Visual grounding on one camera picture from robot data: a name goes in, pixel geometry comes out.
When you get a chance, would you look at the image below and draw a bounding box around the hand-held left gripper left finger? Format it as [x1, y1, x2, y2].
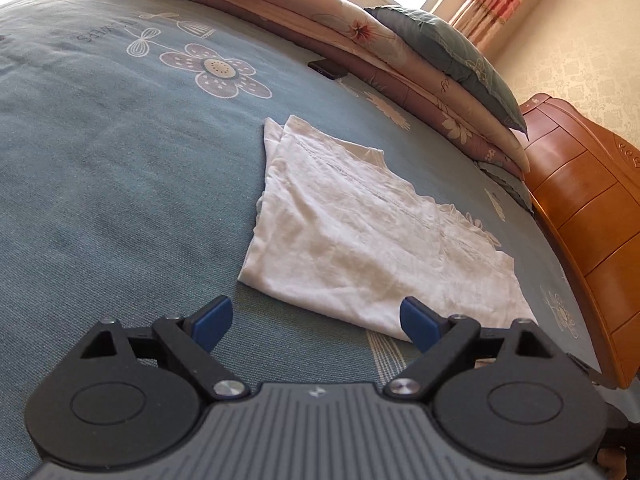
[80, 295, 249, 403]

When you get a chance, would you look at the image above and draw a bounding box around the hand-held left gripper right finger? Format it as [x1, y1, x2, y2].
[384, 296, 563, 403]

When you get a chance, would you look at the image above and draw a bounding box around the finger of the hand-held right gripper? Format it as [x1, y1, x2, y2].
[567, 352, 619, 390]

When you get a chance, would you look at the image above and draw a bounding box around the white printed long-sleeve shirt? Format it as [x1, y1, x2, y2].
[237, 114, 539, 347]

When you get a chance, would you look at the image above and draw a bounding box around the blue floral bed sheet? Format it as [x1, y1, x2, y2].
[0, 0, 621, 461]

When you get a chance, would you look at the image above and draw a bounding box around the flat grey-blue pillow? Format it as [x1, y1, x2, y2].
[477, 160, 536, 215]

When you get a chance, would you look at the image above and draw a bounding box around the wooden headboard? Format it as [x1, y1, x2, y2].
[517, 92, 640, 392]

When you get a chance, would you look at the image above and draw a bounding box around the black smartphone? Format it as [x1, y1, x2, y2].
[307, 59, 347, 81]

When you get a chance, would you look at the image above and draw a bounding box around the grey-blue floral pillow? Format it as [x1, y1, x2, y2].
[364, 6, 530, 137]

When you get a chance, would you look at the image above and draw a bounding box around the pink floral folded quilt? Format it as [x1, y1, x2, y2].
[74, 0, 532, 182]

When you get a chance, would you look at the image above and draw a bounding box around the orange patterned curtain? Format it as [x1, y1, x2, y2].
[450, 0, 567, 54]

